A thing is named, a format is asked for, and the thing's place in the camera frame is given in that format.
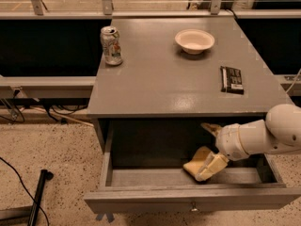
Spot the white paper bowl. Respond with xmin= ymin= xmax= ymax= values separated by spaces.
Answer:
xmin=175 ymin=29 xmax=214 ymax=55

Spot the metal drawer knob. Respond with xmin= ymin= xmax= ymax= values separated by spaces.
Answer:
xmin=190 ymin=202 xmax=199 ymax=212

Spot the open grey top drawer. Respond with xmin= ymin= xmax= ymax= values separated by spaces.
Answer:
xmin=83 ymin=120 xmax=301 ymax=215

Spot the black floor cable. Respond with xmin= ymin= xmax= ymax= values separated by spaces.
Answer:
xmin=0 ymin=156 xmax=51 ymax=226

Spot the crushed silver soda can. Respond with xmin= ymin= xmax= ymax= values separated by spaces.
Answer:
xmin=101 ymin=26 xmax=123 ymax=66

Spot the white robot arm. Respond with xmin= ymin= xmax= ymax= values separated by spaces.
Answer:
xmin=194 ymin=105 xmax=301 ymax=182

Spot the grey metal rail frame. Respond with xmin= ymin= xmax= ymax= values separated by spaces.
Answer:
xmin=1 ymin=0 xmax=300 ymax=98

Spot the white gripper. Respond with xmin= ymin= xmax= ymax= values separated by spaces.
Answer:
xmin=195 ymin=122 xmax=249 ymax=182

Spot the black stand leg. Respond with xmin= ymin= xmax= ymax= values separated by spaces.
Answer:
xmin=0 ymin=169 xmax=55 ymax=226

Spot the grey cabinet table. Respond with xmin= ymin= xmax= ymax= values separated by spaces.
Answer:
xmin=88 ymin=17 xmax=291 ymax=148

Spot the black chocolate bar wrapper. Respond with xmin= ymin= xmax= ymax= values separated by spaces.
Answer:
xmin=220 ymin=66 xmax=245 ymax=94

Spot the yellow sponge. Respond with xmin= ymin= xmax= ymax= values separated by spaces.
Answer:
xmin=183 ymin=146 xmax=213 ymax=182

